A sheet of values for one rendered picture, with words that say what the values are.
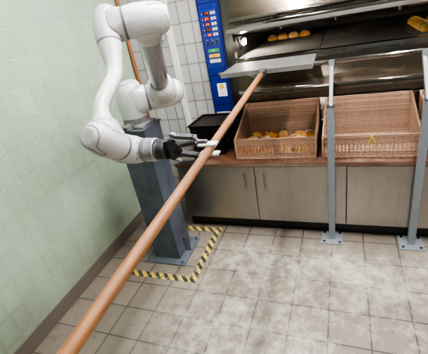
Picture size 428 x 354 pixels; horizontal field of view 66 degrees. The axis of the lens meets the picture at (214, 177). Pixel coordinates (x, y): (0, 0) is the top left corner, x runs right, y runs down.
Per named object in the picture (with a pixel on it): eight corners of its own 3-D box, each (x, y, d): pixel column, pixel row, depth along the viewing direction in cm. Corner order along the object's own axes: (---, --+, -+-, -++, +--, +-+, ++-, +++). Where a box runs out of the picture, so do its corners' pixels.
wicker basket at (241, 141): (250, 135, 273) (245, 102, 261) (321, 131, 254) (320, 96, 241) (235, 160, 234) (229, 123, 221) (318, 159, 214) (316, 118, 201)
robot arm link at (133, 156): (151, 166, 128) (131, 160, 116) (118, 166, 134) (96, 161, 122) (153, 138, 129) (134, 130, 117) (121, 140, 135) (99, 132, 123)
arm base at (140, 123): (114, 133, 197) (111, 124, 194) (132, 121, 215) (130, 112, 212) (139, 132, 190) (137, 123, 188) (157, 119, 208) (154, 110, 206)
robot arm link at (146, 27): (147, 93, 208) (181, 85, 210) (152, 115, 204) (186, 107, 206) (114, -5, 134) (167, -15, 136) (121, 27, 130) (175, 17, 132)
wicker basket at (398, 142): (325, 131, 252) (324, 95, 240) (409, 128, 231) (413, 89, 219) (321, 159, 213) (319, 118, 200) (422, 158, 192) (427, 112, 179)
